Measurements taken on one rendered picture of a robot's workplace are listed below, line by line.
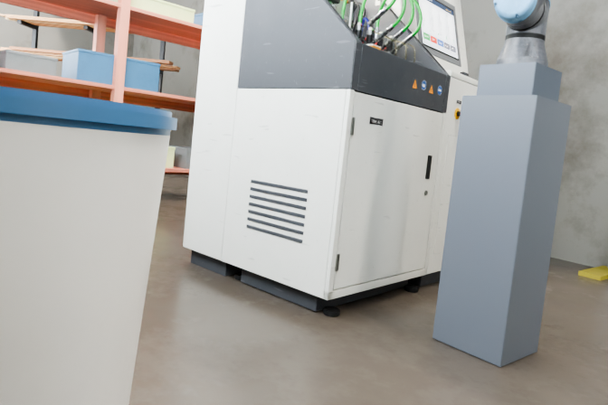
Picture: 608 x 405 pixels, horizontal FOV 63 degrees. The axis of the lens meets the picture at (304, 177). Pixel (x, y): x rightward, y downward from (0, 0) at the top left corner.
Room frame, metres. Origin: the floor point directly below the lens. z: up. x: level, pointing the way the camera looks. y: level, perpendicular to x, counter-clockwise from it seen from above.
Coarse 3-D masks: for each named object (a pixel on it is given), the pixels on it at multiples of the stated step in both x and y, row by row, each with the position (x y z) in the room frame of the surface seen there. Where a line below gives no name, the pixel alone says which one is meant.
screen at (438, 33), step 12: (420, 0) 2.54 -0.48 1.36; (432, 0) 2.65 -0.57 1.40; (444, 0) 2.77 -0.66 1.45; (432, 12) 2.63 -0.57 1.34; (444, 12) 2.74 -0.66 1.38; (432, 24) 2.61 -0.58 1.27; (444, 24) 2.72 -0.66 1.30; (456, 24) 2.84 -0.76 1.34; (420, 36) 2.48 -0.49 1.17; (432, 36) 2.58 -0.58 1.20; (444, 36) 2.69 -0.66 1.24; (456, 36) 2.81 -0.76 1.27; (432, 48) 2.57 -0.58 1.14; (444, 48) 2.67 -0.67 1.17; (456, 48) 2.79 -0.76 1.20; (444, 60) 2.66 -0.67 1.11; (456, 60) 2.77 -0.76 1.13
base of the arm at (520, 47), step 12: (516, 36) 1.56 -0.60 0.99; (528, 36) 1.54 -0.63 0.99; (540, 36) 1.54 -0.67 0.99; (504, 48) 1.58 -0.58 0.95; (516, 48) 1.54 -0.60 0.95; (528, 48) 1.54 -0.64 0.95; (540, 48) 1.54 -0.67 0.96; (504, 60) 1.56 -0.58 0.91; (516, 60) 1.53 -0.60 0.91; (528, 60) 1.52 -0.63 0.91; (540, 60) 1.52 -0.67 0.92
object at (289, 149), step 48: (240, 96) 2.04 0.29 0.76; (288, 96) 1.86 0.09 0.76; (336, 96) 1.71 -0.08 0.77; (240, 144) 2.02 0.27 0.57; (288, 144) 1.84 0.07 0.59; (336, 144) 1.69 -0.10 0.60; (240, 192) 2.00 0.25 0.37; (288, 192) 1.82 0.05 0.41; (336, 192) 1.68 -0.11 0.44; (240, 240) 1.98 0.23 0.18; (288, 240) 1.81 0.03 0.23; (336, 240) 1.68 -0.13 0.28; (288, 288) 1.83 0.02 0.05; (384, 288) 2.07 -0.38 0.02
